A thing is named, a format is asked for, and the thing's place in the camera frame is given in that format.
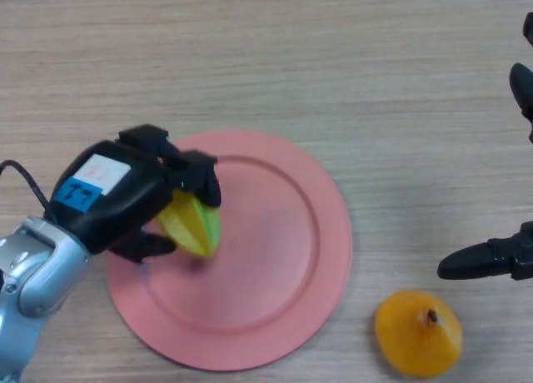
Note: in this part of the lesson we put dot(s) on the pink round plate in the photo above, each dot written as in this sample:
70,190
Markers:
270,254

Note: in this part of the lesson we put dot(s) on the orange pear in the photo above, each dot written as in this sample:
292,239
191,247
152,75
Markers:
416,339

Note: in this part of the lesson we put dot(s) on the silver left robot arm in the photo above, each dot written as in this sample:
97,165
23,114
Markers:
37,275

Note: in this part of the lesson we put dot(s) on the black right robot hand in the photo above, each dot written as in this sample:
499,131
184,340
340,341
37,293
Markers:
522,91

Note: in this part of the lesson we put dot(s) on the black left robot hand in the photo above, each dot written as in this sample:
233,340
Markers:
121,200

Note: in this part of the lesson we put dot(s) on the yellow green starfruit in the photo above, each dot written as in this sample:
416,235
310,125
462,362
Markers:
193,227

